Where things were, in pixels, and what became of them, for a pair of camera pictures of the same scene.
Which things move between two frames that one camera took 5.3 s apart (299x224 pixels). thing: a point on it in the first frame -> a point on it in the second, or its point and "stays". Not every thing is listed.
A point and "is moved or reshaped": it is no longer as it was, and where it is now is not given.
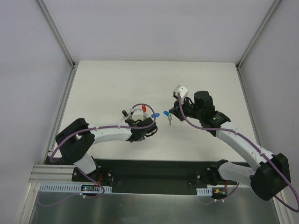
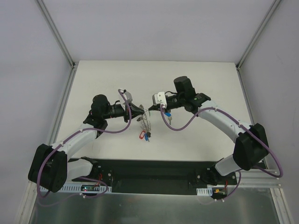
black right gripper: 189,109 -> 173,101
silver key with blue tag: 169,116 stays
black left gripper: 142,123 -> 127,112
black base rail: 155,177 stays
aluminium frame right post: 257,34 stays
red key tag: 144,108 is moved or reshaped
